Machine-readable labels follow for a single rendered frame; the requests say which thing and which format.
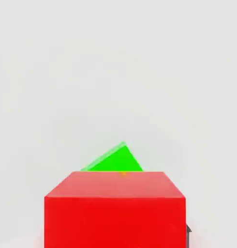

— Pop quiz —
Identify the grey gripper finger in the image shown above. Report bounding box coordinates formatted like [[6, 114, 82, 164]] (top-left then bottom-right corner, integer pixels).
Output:
[[185, 224, 193, 248]]

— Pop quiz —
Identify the small red cube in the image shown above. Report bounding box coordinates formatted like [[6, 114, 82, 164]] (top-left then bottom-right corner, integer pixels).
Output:
[[44, 171, 187, 248]]

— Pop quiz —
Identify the small green cube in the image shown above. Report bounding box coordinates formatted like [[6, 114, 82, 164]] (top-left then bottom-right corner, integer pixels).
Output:
[[80, 141, 144, 172]]

